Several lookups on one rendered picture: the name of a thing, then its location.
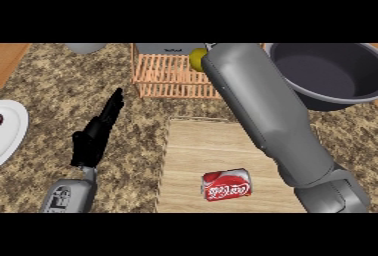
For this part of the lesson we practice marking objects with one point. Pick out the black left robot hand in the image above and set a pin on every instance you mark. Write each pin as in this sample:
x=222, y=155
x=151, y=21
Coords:
x=94, y=135

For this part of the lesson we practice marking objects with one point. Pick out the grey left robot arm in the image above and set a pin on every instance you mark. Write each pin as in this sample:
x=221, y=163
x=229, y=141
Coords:
x=68, y=195

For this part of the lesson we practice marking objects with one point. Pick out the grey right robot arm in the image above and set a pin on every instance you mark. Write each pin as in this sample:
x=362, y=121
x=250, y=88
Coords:
x=268, y=120

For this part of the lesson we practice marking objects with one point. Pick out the grey tray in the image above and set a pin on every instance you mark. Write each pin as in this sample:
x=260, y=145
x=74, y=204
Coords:
x=170, y=49

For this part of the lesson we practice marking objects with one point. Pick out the yellow lemon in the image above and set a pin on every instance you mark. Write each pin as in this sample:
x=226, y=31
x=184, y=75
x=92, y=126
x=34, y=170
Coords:
x=197, y=60

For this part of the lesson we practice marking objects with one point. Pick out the white plate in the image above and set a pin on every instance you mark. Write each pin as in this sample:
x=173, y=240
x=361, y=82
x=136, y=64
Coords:
x=11, y=130

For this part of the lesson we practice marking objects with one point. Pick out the pale wooden cutting board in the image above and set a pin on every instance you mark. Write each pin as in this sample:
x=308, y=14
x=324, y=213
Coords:
x=216, y=156

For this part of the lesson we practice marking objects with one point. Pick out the grey bowl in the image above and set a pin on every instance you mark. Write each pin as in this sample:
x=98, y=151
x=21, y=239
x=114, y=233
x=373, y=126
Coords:
x=85, y=47

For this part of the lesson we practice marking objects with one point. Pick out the dark grey pot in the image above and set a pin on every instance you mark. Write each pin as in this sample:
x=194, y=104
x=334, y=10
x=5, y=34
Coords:
x=327, y=75

